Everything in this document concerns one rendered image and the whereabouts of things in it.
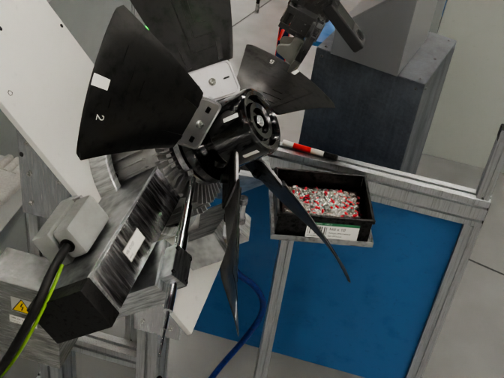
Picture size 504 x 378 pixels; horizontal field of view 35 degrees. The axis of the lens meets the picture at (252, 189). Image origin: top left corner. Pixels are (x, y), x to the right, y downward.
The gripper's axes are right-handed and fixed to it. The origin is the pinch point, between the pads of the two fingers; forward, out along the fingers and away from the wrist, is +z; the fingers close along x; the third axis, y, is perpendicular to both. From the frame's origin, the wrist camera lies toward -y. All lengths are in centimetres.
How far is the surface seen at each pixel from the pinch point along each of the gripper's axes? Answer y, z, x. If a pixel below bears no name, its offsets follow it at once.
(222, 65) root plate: 12.6, -7.7, 24.7
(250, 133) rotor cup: 2.8, -6.5, 37.2
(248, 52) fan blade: 10.1, 1.9, -0.3
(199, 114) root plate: 11.9, -5.9, 38.4
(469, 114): -82, 69, -157
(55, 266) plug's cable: 20, 9, 68
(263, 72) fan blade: 5.4, 1.2, 5.1
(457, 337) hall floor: -95, 91, -52
